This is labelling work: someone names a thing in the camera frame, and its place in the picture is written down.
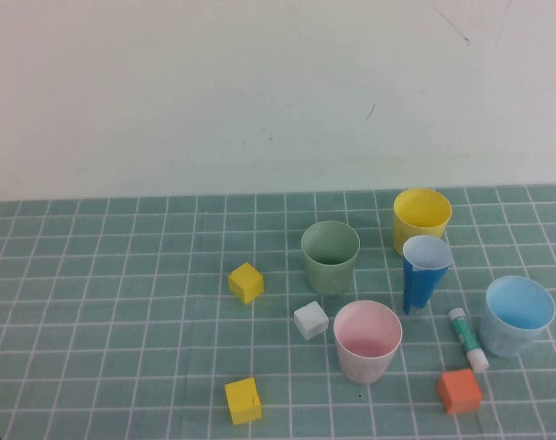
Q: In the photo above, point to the green plastic cup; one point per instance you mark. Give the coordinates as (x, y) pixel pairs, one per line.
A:
(330, 277)

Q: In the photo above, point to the yellow plastic cup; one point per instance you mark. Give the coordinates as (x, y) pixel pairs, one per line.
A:
(421, 211)

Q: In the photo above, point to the dark blue cone cup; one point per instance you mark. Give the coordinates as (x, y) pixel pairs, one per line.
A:
(419, 286)

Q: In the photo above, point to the pink plastic cup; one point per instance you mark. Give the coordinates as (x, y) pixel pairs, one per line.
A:
(364, 364)

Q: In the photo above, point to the green white glue stick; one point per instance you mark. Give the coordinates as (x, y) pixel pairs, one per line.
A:
(465, 337)

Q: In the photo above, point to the light blue plastic cup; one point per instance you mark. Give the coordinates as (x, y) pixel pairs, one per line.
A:
(502, 339)

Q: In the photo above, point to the plain yellow cube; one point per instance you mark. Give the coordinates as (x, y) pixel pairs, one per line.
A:
(245, 282)

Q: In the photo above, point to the white cube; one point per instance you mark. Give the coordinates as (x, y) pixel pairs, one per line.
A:
(310, 321)

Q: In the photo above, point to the yellow cube with dark crack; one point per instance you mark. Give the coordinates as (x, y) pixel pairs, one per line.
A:
(243, 401)

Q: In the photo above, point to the green checked tablecloth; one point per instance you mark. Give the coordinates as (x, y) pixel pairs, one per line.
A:
(122, 321)

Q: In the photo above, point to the orange cube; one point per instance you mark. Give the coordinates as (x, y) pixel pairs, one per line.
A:
(461, 392)

